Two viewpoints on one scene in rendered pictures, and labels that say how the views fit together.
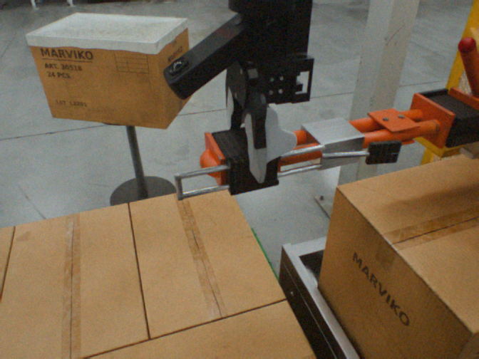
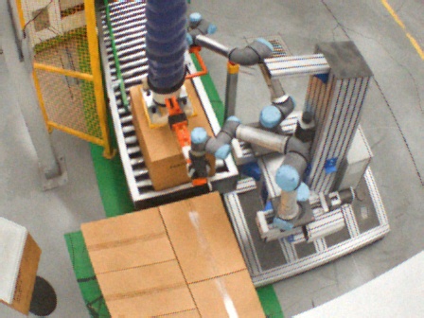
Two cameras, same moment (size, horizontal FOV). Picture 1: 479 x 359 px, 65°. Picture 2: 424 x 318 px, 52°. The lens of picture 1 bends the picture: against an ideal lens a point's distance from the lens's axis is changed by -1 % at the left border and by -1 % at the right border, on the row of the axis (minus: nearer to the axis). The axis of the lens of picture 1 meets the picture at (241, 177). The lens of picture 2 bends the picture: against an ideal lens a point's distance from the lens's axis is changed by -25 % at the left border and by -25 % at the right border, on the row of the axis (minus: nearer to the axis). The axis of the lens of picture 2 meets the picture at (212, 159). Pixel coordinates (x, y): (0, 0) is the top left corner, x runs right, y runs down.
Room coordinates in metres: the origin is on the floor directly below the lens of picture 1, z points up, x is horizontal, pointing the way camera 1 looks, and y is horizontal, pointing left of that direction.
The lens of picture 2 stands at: (0.42, 1.46, 3.80)
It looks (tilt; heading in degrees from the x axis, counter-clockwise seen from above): 59 degrees down; 268
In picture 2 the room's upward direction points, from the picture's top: 3 degrees clockwise
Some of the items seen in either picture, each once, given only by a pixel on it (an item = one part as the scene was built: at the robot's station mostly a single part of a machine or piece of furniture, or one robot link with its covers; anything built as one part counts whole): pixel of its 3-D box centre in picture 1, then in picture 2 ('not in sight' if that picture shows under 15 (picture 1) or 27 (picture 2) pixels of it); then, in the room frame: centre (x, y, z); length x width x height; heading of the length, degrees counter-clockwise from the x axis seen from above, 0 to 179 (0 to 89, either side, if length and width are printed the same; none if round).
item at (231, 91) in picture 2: not in sight; (230, 106); (0.23, -0.96, 0.50); 0.07 x 0.07 x 1.00; 19
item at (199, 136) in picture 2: not in sight; (199, 139); (0.43, -0.02, 1.51); 0.09 x 0.08 x 0.11; 151
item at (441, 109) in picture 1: (447, 116); (177, 120); (0.55, -0.33, 1.20); 0.10 x 0.08 x 0.06; 20
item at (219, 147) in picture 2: not in sight; (219, 146); (0.34, 0.01, 1.50); 0.11 x 0.11 x 0.08; 61
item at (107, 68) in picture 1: (118, 68); (5, 265); (1.82, 0.60, 0.82); 0.60 x 0.40 x 0.40; 78
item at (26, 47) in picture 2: not in sight; (27, 50); (1.62, -0.66, 1.62); 0.20 x 0.05 x 0.30; 109
